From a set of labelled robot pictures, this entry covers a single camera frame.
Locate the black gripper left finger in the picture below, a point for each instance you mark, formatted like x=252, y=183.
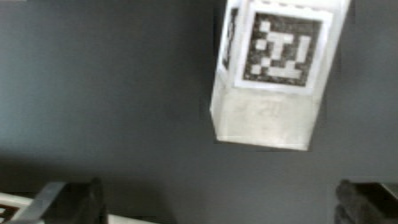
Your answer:
x=73, y=200

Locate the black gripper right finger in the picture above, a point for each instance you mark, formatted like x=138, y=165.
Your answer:
x=366, y=203

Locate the white leg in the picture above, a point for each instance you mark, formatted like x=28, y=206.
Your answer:
x=277, y=47

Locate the white square tabletop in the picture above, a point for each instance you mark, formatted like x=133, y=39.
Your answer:
x=16, y=211

